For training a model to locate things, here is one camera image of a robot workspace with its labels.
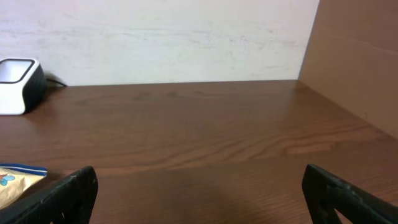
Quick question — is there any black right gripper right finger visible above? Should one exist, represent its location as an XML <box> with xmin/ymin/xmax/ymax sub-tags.
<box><xmin>302</xmin><ymin>164</ymin><xmax>397</xmax><ymax>224</ymax></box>

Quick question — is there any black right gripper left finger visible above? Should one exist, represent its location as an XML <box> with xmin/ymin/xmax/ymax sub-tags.
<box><xmin>1</xmin><ymin>166</ymin><xmax>98</xmax><ymax>224</ymax></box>

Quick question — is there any yellow wet wipes pack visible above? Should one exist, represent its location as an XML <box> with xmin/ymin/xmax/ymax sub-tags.
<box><xmin>1</xmin><ymin>163</ymin><xmax>48</xmax><ymax>209</ymax></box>

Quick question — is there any white barcode scanner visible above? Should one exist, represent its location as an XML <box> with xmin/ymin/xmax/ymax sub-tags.
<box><xmin>1</xmin><ymin>58</ymin><xmax>47</xmax><ymax>115</ymax></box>

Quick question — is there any brown cardboard panel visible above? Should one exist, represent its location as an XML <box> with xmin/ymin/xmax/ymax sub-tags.
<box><xmin>299</xmin><ymin>0</ymin><xmax>397</xmax><ymax>138</ymax></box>

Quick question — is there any black scanner cable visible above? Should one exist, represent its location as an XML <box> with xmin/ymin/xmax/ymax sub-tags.
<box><xmin>45</xmin><ymin>78</ymin><xmax>68</xmax><ymax>88</ymax></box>

